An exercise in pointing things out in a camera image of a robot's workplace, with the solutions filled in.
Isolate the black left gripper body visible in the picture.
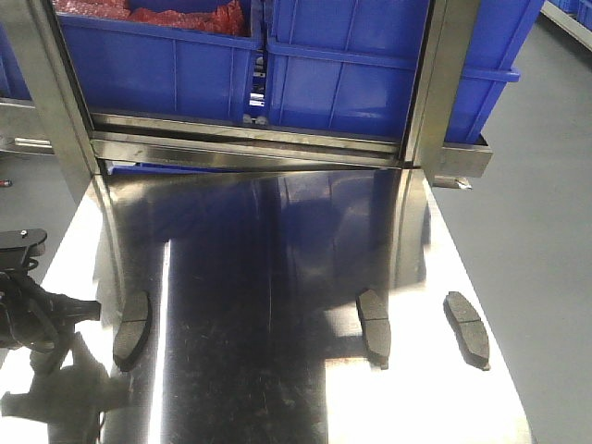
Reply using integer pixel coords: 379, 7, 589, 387
1, 272, 101, 375

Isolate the dark brake pad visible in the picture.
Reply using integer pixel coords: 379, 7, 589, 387
443, 291, 490, 371
356, 289, 391, 370
112, 290, 152, 372

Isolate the blue plastic bin left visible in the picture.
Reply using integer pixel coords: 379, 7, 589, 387
57, 1, 263, 122

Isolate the blue plastic bin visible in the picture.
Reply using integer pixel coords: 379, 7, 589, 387
264, 1, 542, 143
57, 1, 263, 122

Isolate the red plastic bag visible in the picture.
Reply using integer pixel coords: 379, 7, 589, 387
53, 1, 246, 36

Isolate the blue plastic bin right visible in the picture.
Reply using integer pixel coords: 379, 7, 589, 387
264, 1, 542, 143

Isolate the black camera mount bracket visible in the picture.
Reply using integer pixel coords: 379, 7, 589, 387
1, 228, 47, 273

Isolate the stainless steel rack frame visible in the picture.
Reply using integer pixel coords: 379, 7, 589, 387
1, 1, 492, 200

